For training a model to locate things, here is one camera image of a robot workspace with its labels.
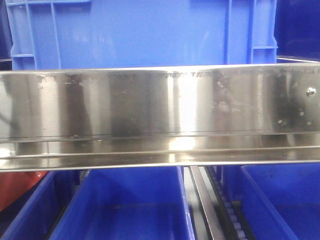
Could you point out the large blue crate upper shelf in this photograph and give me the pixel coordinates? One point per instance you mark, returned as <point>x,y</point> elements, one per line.
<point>81,34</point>

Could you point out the blue bin lower centre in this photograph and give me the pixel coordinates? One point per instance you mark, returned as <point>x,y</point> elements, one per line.
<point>141,203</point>

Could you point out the blue bin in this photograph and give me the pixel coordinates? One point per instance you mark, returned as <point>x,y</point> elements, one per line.
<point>278,201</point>
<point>141,203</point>
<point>35,213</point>

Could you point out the steel roller track divider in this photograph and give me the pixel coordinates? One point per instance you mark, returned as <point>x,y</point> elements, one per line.
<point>213,217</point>

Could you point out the blue bin lower right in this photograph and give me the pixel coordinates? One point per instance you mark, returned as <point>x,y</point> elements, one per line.
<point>278,201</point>

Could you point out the blue bin lower left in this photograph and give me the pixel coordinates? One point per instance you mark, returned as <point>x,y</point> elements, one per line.
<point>35,213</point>

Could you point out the red object lower left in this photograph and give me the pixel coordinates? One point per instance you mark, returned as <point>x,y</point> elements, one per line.
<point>14,184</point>

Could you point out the dark blue crate upper right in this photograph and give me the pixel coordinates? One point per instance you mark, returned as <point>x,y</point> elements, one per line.
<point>297,29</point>

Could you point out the stainless steel shelf rail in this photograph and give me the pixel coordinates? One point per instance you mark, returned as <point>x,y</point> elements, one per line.
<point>73,119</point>

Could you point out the shelf rail screw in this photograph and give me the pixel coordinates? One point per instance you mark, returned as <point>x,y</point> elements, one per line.
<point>311,91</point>

